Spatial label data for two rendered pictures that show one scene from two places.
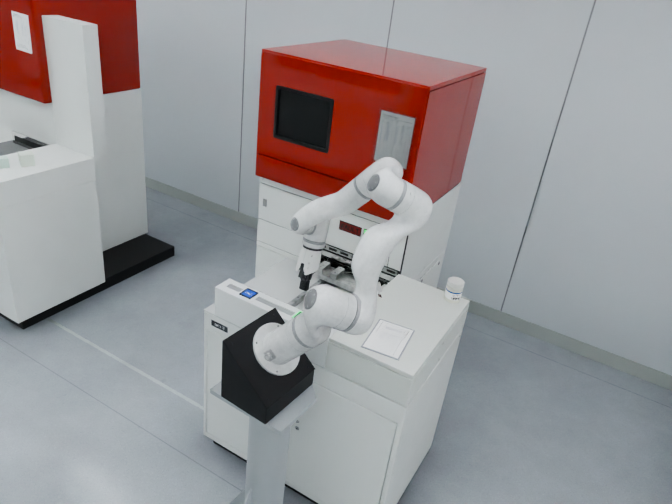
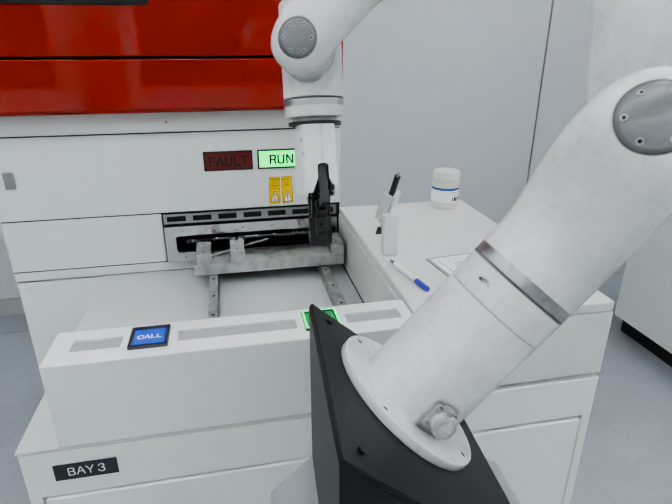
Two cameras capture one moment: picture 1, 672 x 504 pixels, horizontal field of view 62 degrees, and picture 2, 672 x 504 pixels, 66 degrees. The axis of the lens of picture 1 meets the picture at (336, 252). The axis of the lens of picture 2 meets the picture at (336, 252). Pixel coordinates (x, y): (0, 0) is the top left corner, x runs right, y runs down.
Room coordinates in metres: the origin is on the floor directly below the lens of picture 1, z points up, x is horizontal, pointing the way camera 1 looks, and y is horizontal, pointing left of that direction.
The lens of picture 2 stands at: (1.23, 0.53, 1.37)
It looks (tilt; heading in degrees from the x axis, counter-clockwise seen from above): 22 degrees down; 321
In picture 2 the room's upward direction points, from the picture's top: straight up
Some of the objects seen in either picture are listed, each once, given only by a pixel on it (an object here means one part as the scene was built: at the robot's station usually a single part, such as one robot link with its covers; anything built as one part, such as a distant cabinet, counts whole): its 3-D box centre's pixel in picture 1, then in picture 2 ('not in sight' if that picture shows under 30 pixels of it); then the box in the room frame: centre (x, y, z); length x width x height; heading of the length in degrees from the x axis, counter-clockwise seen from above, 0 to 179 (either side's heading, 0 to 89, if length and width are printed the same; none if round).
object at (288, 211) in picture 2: (355, 258); (252, 214); (2.36, -0.10, 0.96); 0.44 x 0.01 x 0.02; 63
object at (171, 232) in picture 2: (353, 270); (254, 238); (2.35, -0.09, 0.89); 0.44 x 0.02 x 0.10; 63
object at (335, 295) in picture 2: not in sight; (337, 299); (2.04, -0.12, 0.84); 0.50 x 0.02 x 0.03; 153
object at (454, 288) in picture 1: (454, 290); (445, 188); (2.09, -0.52, 1.01); 0.07 x 0.07 x 0.10
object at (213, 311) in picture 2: (303, 296); (213, 311); (2.16, 0.12, 0.84); 0.50 x 0.02 x 0.03; 153
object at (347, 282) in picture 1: (350, 283); (269, 258); (2.27, -0.09, 0.87); 0.36 x 0.08 x 0.03; 63
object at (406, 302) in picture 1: (402, 332); (444, 273); (1.90, -0.31, 0.89); 0.62 x 0.35 x 0.14; 153
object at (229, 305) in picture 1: (274, 320); (243, 367); (1.87, 0.21, 0.89); 0.55 x 0.09 x 0.14; 63
